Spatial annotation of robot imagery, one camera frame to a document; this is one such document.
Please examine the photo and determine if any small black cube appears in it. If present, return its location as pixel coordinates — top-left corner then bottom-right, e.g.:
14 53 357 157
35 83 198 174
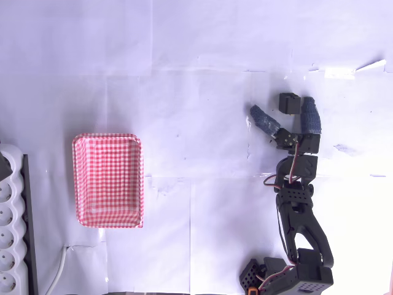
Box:
278 92 302 116

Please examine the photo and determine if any red checked paper tray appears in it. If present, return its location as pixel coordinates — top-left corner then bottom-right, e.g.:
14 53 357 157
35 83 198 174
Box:
72 132 146 229

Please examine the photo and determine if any black power adapter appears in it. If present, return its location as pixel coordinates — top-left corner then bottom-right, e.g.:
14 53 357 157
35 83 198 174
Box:
0 151 14 183

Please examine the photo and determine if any white power strip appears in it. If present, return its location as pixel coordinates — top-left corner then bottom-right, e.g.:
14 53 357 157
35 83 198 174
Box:
0 143 27 295

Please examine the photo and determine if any red white servo cable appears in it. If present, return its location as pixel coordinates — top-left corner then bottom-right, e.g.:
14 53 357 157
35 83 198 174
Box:
264 140 301 189

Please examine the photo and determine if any white power cable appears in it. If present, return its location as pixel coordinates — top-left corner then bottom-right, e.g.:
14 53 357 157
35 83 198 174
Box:
45 245 69 295

